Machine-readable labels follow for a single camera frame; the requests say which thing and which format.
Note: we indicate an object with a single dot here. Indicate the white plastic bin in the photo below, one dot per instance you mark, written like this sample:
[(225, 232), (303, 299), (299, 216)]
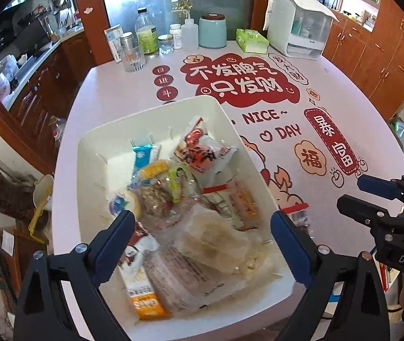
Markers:
[(116, 142)]

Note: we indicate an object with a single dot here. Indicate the clear walnut packet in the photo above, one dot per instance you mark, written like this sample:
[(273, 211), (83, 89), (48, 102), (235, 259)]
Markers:
[(155, 197)]

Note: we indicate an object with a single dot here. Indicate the white pill bottle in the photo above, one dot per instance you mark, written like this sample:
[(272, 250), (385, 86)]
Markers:
[(176, 37)]

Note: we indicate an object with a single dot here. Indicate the teal snack packet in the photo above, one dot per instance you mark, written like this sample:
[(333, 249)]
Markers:
[(144, 160)]

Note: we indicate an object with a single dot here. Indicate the white and orange bar packet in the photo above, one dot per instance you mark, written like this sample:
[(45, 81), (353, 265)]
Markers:
[(145, 298)]

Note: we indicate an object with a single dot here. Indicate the green label glass bottle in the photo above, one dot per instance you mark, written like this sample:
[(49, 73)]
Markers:
[(147, 41)]

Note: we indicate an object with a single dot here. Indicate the glass tumbler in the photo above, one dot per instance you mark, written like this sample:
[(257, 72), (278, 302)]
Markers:
[(132, 60)]

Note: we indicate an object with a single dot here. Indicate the teal canister with brown lid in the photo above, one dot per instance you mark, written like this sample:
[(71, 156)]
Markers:
[(211, 32)]

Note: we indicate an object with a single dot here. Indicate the clear pale crisp packet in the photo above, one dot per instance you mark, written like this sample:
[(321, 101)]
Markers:
[(258, 266)]

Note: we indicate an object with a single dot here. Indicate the white storage box with cloth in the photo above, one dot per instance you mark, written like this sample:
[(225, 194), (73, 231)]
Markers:
[(294, 32)]

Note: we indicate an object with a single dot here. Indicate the tall wooden cabinet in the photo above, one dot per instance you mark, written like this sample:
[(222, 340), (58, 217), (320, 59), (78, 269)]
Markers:
[(376, 60)]

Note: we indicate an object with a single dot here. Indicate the cream packet with barcode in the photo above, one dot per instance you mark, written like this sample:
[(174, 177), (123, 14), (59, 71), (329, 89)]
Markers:
[(219, 200)]

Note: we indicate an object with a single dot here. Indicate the white squeeze bottle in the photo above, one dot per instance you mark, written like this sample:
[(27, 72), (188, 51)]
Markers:
[(190, 38)]

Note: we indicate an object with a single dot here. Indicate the small white carton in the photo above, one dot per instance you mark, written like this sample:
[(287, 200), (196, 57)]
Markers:
[(113, 44)]

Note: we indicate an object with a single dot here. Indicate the wooden kitchen counter cabinet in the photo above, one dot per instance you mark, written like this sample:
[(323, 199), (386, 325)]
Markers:
[(38, 99)]

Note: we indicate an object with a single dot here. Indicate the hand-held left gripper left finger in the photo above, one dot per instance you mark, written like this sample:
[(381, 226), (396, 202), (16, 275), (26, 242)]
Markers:
[(120, 236)]

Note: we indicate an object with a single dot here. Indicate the green tissue pack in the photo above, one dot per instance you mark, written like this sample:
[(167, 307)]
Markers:
[(251, 41)]

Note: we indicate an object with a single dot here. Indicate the clear rice cake packet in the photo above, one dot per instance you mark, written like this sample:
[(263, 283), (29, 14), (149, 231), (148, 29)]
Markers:
[(212, 238)]

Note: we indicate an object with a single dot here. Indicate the red lid jar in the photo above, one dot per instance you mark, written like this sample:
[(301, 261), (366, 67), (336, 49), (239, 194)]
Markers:
[(6, 191)]

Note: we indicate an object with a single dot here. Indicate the red and white snack packet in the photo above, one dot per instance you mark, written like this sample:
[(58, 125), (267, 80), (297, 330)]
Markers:
[(202, 149)]

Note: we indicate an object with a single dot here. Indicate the printed pink tablecloth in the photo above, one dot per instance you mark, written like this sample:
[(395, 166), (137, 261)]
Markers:
[(329, 88)]

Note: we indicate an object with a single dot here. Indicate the small yellow snack packet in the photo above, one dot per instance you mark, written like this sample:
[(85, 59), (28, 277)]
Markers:
[(154, 170)]

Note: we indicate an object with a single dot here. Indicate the green plastic bag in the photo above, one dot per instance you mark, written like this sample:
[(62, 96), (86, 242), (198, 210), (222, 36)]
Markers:
[(402, 135)]

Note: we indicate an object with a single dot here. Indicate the green snack packet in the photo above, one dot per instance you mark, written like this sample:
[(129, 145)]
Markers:
[(177, 184)]

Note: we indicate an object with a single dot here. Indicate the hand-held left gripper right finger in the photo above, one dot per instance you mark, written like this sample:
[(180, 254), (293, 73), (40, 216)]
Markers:
[(289, 239)]

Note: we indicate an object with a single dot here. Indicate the small glass jar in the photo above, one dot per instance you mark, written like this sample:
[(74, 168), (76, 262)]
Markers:
[(165, 45)]

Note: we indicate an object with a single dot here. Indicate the metal tin can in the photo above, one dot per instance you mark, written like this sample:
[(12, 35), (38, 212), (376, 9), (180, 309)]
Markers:
[(127, 39)]

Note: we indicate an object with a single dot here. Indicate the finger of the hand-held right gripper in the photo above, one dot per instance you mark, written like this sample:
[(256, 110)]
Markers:
[(360, 213), (379, 184)]

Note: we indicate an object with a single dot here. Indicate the black seed bar packet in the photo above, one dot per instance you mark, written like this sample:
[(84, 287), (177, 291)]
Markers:
[(299, 216)]

